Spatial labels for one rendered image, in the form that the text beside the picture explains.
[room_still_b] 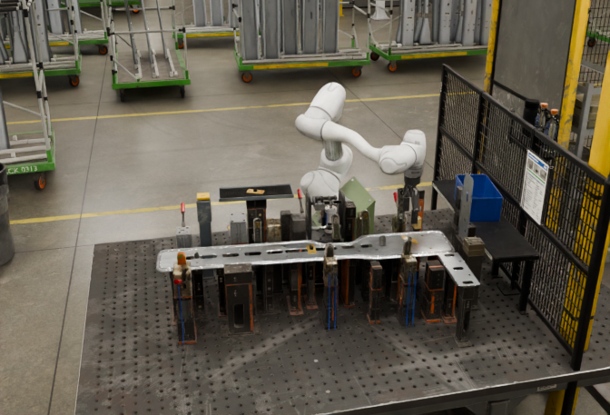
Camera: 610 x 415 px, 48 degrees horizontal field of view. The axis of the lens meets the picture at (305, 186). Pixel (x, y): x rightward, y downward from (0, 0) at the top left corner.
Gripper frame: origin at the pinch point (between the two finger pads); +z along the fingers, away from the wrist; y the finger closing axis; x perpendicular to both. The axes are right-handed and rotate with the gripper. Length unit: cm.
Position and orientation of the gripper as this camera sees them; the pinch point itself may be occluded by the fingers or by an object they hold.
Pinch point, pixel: (409, 214)
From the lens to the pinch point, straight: 324.0
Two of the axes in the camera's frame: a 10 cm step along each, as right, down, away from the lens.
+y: 1.4, 4.0, -9.1
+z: 0.0, 9.2, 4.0
